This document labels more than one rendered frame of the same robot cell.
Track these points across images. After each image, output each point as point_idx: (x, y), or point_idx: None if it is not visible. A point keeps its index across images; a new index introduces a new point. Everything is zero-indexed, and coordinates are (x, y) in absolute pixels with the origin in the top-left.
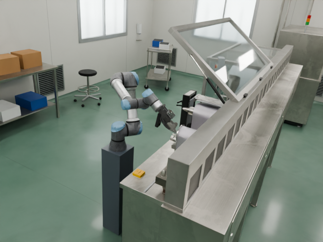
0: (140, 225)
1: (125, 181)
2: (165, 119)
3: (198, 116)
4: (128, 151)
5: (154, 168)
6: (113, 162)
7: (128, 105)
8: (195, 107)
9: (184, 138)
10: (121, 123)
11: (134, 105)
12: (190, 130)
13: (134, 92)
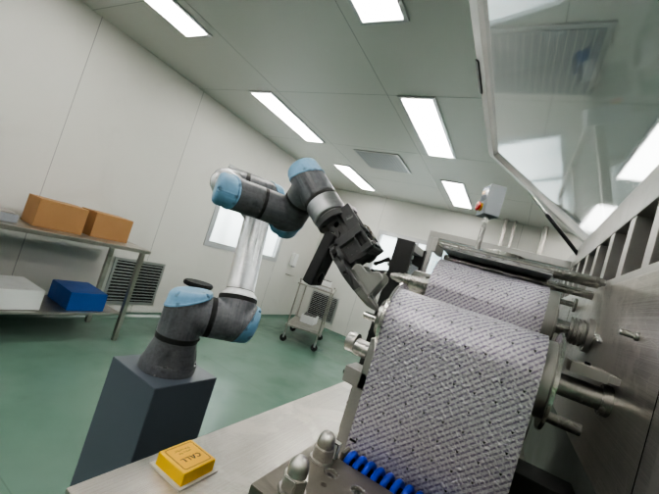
0: None
1: (101, 488)
2: (346, 253)
3: (447, 289)
4: (192, 383)
5: (257, 457)
6: (129, 409)
7: (235, 187)
8: (438, 265)
9: (418, 323)
10: (202, 291)
11: (254, 196)
12: (440, 302)
13: (265, 225)
